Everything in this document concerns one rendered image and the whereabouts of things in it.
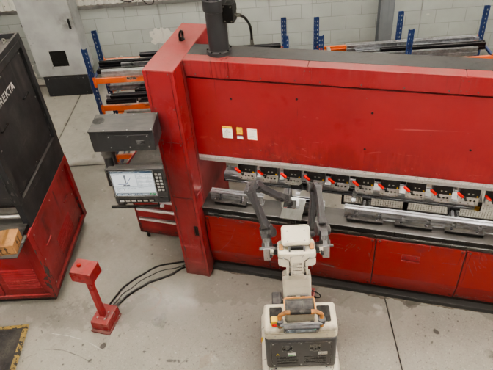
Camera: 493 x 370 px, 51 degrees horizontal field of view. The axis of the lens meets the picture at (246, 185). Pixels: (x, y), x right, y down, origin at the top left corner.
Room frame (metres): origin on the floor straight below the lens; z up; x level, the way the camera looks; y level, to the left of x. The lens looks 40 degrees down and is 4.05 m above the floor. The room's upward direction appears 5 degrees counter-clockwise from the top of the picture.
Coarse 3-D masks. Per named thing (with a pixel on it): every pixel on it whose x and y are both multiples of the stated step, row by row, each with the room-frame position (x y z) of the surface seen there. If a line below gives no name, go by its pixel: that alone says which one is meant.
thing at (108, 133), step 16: (96, 128) 3.32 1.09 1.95; (112, 128) 3.30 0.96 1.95; (128, 128) 3.28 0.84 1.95; (144, 128) 3.26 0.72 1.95; (160, 128) 3.45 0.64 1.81; (96, 144) 3.29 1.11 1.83; (112, 144) 3.27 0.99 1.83; (128, 144) 3.26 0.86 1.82; (144, 144) 3.24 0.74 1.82; (112, 160) 3.39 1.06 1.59
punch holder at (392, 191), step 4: (384, 180) 3.12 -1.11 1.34; (388, 180) 3.12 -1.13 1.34; (384, 184) 3.12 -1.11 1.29; (388, 184) 3.11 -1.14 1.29; (392, 184) 3.10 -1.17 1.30; (396, 184) 3.09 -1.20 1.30; (380, 188) 3.13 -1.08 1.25; (388, 188) 3.11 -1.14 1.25; (392, 188) 3.10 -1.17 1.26; (396, 188) 3.09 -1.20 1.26; (380, 192) 3.13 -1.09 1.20; (384, 192) 3.12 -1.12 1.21; (388, 192) 3.11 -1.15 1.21; (392, 192) 3.10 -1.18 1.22; (396, 192) 3.09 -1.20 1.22; (392, 196) 3.10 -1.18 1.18; (396, 196) 3.09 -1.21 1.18
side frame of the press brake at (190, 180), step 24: (192, 24) 4.25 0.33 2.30; (168, 48) 3.82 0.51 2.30; (144, 72) 3.50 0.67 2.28; (168, 72) 3.44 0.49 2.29; (168, 96) 3.45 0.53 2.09; (168, 120) 3.47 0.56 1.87; (192, 120) 3.62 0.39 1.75; (168, 144) 3.48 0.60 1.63; (192, 144) 3.55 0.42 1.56; (168, 168) 3.49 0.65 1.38; (192, 168) 3.47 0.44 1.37; (216, 168) 3.97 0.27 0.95; (192, 192) 3.43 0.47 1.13; (192, 216) 3.45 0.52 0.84; (192, 240) 3.46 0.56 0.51; (192, 264) 3.48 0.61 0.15
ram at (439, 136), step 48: (192, 96) 3.62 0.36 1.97; (240, 96) 3.49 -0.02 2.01; (288, 96) 3.37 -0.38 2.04; (336, 96) 3.26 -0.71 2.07; (384, 96) 3.15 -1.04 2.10; (432, 96) 3.05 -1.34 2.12; (480, 96) 2.96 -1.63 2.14; (240, 144) 3.50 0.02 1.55; (288, 144) 3.37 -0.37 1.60; (336, 144) 3.25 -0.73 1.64; (384, 144) 3.14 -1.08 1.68; (432, 144) 3.03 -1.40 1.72; (480, 144) 2.93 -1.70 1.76
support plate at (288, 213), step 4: (300, 200) 3.34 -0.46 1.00; (304, 200) 3.34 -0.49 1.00; (300, 204) 3.30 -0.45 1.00; (304, 204) 3.29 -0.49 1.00; (284, 208) 3.26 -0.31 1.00; (288, 208) 3.25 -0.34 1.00; (292, 208) 3.25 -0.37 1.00; (296, 208) 3.24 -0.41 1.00; (300, 208) 3.24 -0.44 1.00; (284, 212) 3.21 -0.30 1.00; (288, 212) 3.21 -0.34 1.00; (292, 212) 3.20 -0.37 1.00; (296, 212) 3.20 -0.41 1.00; (300, 212) 3.19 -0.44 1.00; (280, 216) 3.17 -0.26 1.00; (284, 216) 3.17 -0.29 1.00; (288, 216) 3.16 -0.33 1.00; (292, 216) 3.16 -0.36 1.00; (296, 216) 3.15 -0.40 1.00; (300, 216) 3.15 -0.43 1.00; (300, 220) 3.10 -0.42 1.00
